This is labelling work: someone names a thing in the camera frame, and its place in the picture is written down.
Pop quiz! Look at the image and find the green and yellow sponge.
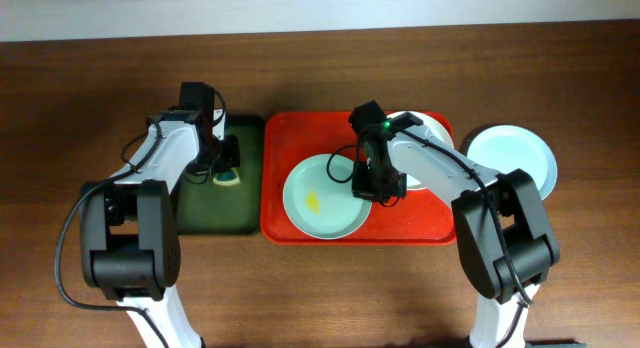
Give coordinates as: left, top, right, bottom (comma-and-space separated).
212, 168, 241, 186

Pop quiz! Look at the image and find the mint green plate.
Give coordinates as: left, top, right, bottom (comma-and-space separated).
282, 154, 372, 240

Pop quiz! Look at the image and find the light blue plate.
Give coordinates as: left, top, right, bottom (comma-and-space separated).
460, 124, 558, 200

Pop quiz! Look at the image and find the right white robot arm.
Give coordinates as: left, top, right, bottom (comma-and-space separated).
348, 101, 559, 347

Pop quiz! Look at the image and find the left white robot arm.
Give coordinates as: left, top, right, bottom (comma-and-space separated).
76, 82, 240, 347

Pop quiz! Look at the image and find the dark green plastic tray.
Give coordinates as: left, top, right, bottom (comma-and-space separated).
171, 115, 265, 235

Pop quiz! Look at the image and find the red plastic tray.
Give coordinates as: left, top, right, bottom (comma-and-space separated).
260, 111, 456, 246

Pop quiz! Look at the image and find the white plate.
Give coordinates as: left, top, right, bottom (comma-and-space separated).
389, 111, 455, 193

